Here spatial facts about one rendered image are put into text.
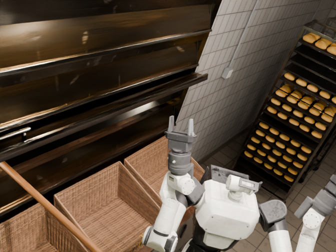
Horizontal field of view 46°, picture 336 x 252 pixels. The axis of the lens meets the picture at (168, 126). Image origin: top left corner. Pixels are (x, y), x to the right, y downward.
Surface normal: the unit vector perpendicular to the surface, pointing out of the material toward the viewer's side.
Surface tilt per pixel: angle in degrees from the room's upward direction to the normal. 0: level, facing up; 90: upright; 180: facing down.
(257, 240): 0
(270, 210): 34
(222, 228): 90
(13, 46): 70
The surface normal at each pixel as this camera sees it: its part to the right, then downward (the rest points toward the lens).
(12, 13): 0.77, 0.52
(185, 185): 0.59, 0.22
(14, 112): 0.82, 0.22
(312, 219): -0.43, -0.08
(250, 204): 0.29, -0.80
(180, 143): -0.50, 0.20
